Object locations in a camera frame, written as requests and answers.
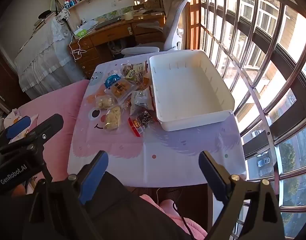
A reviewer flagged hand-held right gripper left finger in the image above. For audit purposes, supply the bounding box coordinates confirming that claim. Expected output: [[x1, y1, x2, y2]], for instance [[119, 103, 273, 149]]
[[29, 151, 110, 240]]

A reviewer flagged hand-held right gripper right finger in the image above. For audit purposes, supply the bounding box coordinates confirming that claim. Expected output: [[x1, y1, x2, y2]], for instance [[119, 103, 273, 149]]
[[198, 151, 286, 240]]

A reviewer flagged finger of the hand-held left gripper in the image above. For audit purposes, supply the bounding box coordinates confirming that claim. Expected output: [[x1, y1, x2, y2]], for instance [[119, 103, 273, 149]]
[[0, 114, 64, 160], [0, 116, 31, 153]]

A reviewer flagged pale cookie clear packet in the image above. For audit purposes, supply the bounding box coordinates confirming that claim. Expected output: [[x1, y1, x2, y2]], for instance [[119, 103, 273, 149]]
[[94, 94, 117, 110]]

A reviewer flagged pale bread clear packet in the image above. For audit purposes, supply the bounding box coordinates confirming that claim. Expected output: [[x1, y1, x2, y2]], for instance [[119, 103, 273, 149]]
[[103, 105, 123, 132]]

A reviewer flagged small red snack packet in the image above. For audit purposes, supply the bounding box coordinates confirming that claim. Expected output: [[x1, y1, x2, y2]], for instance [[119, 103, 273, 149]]
[[128, 117, 143, 137]]

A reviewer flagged dark nut bar packet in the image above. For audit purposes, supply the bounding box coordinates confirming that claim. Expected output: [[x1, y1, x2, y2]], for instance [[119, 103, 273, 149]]
[[135, 109, 154, 128]]

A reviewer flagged blue snack packet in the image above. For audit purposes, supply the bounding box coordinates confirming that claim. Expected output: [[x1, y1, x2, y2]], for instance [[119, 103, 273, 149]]
[[105, 74, 121, 88]]

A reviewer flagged orange pastry clear packet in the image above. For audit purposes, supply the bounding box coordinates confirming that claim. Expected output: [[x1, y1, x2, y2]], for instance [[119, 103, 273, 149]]
[[105, 77, 138, 103]]

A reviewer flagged white grey snack packet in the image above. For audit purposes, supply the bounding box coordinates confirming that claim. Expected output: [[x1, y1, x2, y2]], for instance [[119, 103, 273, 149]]
[[129, 90, 153, 115]]

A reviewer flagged white plastic bin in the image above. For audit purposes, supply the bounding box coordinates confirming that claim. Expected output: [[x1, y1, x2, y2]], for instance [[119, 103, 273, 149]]
[[149, 50, 235, 132]]

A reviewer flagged green label snack packet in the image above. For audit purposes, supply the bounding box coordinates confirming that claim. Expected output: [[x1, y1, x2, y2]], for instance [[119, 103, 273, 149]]
[[124, 69, 145, 83]]

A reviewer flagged dark wooden cabinet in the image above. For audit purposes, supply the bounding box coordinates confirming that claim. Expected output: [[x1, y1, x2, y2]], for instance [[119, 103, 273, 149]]
[[0, 47, 26, 105]]

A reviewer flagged cartoon printed tablecloth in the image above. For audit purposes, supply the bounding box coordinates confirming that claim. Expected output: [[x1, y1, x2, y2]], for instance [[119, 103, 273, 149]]
[[67, 55, 247, 188]]

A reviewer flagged pink fleece garment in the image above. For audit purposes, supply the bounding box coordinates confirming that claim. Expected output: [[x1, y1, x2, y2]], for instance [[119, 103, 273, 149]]
[[140, 195, 208, 240]]

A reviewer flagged person's black clothing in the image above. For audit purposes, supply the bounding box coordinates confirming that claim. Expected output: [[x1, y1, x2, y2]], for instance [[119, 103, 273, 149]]
[[0, 171, 201, 240]]

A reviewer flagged green tissue box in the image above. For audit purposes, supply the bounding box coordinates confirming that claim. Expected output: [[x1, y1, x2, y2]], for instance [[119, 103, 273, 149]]
[[73, 27, 87, 39]]

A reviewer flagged trash bin with plastic bag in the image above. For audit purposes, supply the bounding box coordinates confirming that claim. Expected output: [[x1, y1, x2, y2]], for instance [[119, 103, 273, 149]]
[[110, 42, 123, 54]]

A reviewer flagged wooden desk with drawers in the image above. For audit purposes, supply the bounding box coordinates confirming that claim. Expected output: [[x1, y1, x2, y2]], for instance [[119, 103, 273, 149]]
[[69, 11, 166, 79]]

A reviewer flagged patterned fabric cover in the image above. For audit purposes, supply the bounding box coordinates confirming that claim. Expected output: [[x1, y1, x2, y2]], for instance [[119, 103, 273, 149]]
[[57, 9, 70, 22]]

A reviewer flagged grey office chair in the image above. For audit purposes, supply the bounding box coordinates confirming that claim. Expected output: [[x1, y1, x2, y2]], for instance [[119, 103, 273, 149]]
[[121, 0, 202, 58]]

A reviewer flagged black cable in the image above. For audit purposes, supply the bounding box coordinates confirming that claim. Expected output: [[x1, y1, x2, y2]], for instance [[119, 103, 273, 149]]
[[173, 201, 196, 240]]

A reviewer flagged white charger cable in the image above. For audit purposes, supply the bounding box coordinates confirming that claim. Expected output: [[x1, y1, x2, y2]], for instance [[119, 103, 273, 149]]
[[69, 34, 87, 60]]

